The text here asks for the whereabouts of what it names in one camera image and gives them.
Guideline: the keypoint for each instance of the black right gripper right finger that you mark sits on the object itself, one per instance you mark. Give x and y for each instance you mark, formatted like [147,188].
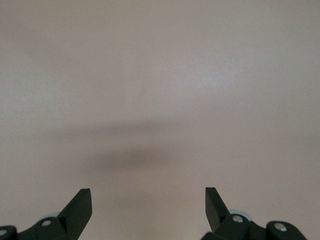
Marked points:
[220,212]

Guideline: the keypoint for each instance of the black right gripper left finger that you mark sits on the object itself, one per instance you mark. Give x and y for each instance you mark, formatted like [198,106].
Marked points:
[72,217]

